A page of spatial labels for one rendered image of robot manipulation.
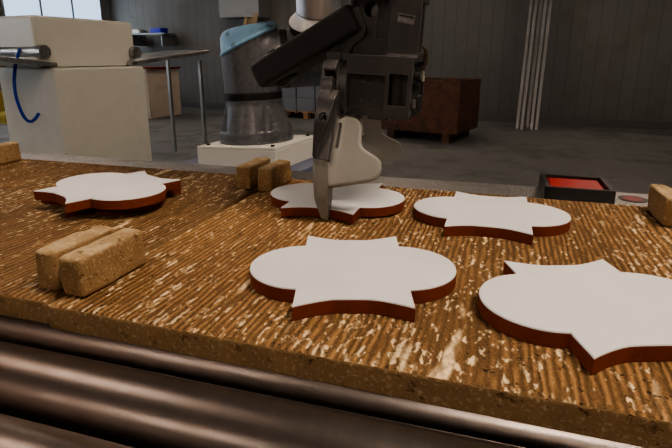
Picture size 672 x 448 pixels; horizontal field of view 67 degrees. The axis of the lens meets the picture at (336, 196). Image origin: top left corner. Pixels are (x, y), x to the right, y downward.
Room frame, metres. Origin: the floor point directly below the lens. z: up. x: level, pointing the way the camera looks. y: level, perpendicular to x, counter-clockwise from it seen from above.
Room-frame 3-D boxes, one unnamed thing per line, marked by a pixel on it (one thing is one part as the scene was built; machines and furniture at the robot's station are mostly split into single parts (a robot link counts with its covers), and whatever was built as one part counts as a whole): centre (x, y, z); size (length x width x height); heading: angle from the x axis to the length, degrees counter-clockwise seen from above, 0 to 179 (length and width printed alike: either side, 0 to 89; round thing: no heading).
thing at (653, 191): (0.45, -0.30, 0.95); 0.06 x 0.02 x 0.03; 162
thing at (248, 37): (1.07, 0.17, 1.08); 0.13 x 0.12 x 0.14; 98
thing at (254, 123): (1.07, 0.17, 0.96); 0.15 x 0.15 x 0.10
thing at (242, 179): (0.58, 0.09, 0.95); 0.06 x 0.02 x 0.03; 163
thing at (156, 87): (10.10, 4.31, 0.45); 2.63 x 0.84 x 0.90; 67
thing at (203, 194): (0.51, 0.32, 0.93); 0.41 x 0.35 x 0.02; 73
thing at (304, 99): (9.54, 0.40, 0.55); 1.11 x 0.74 x 1.10; 67
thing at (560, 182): (0.61, -0.29, 0.92); 0.06 x 0.06 x 0.01; 73
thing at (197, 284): (0.38, -0.07, 0.93); 0.41 x 0.35 x 0.02; 72
